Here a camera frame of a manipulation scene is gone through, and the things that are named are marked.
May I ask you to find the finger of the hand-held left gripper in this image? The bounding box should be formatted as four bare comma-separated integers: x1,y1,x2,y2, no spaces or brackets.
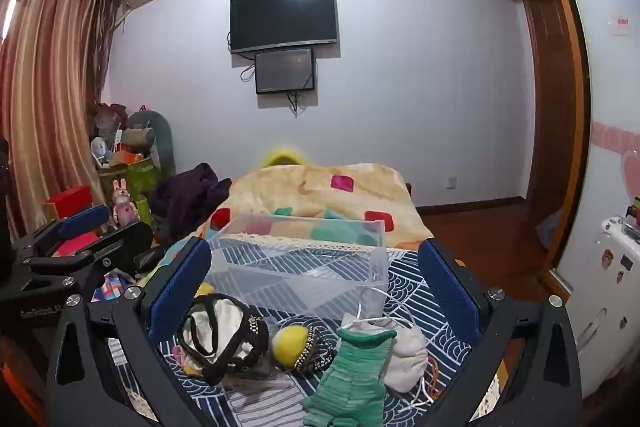
22,222,155,297
10,204,112,259

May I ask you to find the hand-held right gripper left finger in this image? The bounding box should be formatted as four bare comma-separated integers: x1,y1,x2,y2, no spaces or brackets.
46,236,213,427

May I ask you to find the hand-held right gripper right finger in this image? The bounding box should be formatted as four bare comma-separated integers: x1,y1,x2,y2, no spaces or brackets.
417,237,583,427

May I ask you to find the white cable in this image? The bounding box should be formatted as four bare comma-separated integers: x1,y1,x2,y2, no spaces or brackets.
340,286,437,410

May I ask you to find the white cloth pouch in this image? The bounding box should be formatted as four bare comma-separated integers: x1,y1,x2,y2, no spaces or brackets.
385,324,431,394

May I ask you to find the clear plastic box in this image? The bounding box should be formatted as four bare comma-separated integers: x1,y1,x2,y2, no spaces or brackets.
202,213,389,323

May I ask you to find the yellow felt ball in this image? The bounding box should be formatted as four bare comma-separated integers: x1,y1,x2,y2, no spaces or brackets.
270,323,337,375

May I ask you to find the green knitted garment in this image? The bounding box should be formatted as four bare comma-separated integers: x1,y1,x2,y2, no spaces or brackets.
300,326,398,427

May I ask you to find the red box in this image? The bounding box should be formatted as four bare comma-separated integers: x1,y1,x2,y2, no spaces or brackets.
44,186,101,258

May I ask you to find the pink bunny toy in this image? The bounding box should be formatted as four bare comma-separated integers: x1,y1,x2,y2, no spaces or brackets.
111,180,141,226

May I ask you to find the green cardboard box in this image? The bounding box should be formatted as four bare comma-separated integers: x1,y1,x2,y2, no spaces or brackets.
98,157,157,208

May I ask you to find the dark purple cloth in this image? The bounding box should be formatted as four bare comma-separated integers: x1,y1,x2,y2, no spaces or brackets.
149,162,233,244

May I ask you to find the black furniture piece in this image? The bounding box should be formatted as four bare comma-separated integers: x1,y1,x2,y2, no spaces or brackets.
0,137,13,280

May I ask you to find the red plastic bag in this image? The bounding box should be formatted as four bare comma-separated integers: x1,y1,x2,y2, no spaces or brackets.
95,103,130,138

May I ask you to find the grey plush toy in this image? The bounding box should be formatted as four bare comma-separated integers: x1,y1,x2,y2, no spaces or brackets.
122,110,176,178

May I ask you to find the striped brown curtain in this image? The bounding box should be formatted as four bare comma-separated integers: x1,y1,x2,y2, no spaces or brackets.
0,0,123,243

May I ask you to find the blue patterned cloth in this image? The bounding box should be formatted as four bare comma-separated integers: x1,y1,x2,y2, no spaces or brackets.
107,234,501,427

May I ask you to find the white suitcase with stickers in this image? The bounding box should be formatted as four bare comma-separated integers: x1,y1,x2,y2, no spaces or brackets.
570,214,640,403

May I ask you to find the orange blanket with coloured squares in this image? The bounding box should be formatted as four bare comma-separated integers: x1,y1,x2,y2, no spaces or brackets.
207,162,436,253

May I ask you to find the yellow arched plush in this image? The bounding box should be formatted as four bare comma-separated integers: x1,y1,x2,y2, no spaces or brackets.
260,146,308,168

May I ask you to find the wooden door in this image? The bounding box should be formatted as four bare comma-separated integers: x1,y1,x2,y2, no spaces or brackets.
520,0,576,258

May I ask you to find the white sliding wardrobe door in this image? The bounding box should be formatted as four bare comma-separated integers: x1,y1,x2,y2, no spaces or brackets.
537,0,640,408

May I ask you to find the small wall screen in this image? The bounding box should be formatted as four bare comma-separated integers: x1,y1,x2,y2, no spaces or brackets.
254,47,317,95

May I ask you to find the large wall television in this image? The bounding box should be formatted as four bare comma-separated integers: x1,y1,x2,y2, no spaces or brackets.
230,0,340,54

